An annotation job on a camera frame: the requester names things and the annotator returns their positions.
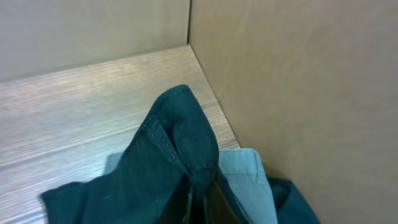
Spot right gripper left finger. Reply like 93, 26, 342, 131
155, 177, 193, 224

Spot dark green shorts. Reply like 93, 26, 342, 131
40, 85, 318, 223

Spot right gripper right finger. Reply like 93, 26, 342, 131
203, 181, 246, 224

